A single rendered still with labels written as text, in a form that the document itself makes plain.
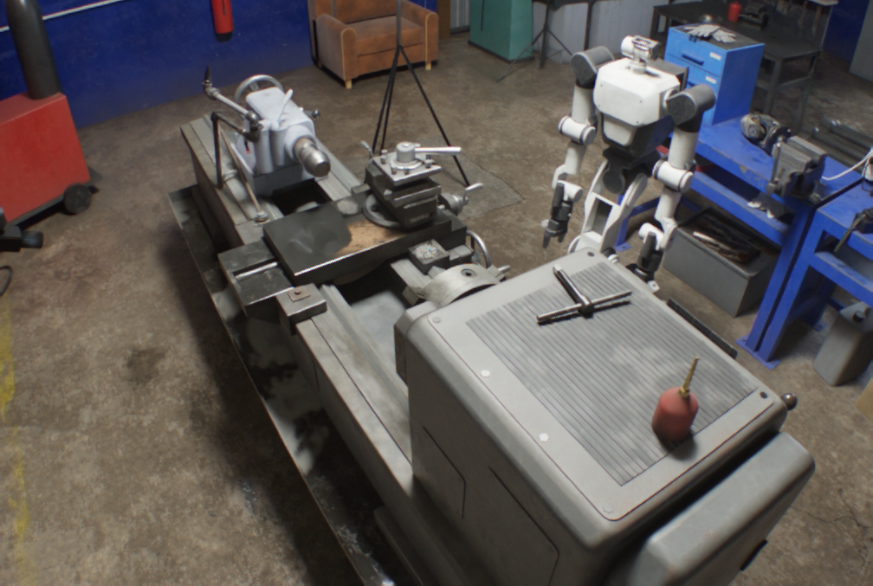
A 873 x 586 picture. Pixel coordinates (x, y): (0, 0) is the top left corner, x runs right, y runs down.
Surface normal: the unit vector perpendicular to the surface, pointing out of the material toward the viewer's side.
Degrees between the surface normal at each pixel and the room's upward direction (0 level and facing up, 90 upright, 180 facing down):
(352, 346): 0
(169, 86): 90
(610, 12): 90
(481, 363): 0
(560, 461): 0
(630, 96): 90
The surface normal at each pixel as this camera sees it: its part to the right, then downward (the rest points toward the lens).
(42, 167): 0.78, 0.38
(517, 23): 0.52, 0.52
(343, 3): 0.33, 0.65
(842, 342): -0.95, 0.20
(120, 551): 0.00, -0.79
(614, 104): -0.75, 0.40
